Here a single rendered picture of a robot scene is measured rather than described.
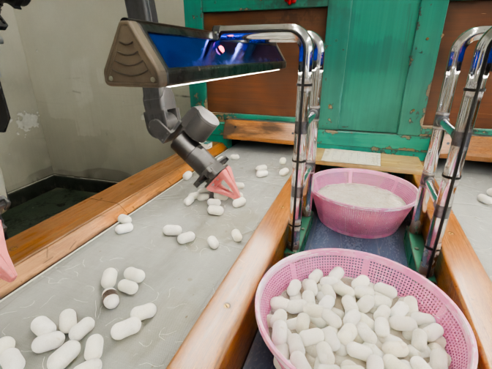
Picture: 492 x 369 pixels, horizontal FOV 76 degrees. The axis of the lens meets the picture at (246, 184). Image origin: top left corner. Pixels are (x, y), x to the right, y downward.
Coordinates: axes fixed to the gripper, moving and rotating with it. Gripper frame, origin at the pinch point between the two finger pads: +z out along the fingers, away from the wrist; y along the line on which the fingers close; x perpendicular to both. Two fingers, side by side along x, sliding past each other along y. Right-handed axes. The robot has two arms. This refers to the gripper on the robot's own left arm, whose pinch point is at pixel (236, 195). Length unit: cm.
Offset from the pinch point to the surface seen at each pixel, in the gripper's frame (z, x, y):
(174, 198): -10.6, 11.7, -3.1
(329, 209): 17.8, -12.3, 5.2
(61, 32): -170, 83, 120
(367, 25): -8, -45, 46
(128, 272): -3.6, 3.3, -32.7
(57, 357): -1.5, 1.2, -47.9
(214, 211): -1.0, 1.7, -8.0
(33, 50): -184, 111, 117
